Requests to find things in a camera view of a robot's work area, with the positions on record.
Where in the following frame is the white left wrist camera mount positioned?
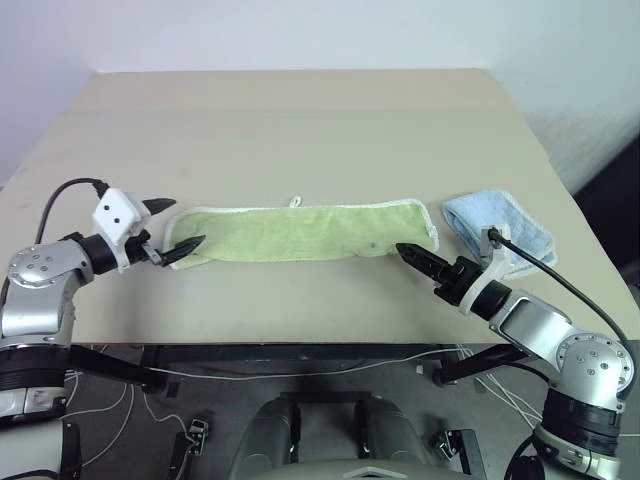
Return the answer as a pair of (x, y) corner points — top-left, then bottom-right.
(91, 187), (152, 274)

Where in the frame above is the dark rounded shape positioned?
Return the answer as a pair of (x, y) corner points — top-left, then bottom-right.
(358, 394), (437, 480)
(232, 397), (302, 480)

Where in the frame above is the black floor clamp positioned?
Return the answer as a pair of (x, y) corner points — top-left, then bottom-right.
(427, 425), (487, 480)
(168, 408), (215, 480)

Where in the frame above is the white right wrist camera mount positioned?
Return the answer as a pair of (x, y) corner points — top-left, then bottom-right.
(458, 224), (515, 317)

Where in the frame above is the folded blue towel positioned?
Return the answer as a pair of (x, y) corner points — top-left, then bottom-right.
(440, 188), (558, 281)

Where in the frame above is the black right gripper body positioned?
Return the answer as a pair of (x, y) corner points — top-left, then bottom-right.
(433, 256), (483, 307)

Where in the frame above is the green towel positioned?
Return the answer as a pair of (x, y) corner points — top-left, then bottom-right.
(166, 195), (441, 272)

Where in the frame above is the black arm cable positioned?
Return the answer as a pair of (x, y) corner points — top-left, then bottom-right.
(489, 227), (630, 354)
(36, 177), (109, 242)

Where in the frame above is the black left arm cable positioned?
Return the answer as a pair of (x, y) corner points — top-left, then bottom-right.
(36, 177), (109, 242)

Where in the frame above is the white floor cable bundle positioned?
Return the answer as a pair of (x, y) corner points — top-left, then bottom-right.
(457, 344), (547, 427)

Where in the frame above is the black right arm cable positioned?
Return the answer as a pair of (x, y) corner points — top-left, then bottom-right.
(489, 227), (630, 354)

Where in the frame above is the long white floor cable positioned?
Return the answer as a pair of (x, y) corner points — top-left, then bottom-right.
(63, 348), (454, 384)

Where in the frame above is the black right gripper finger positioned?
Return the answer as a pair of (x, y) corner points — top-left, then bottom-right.
(397, 249), (442, 283)
(395, 242), (450, 272)

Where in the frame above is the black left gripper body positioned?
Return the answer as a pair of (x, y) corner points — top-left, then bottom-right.
(126, 230), (165, 267)

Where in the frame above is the black table frame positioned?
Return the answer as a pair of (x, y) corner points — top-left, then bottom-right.
(64, 342), (534, 392)

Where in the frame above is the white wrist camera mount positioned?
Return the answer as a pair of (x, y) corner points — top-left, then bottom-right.
(91, 187), (152, 274)
(458, 224), (515, 317)

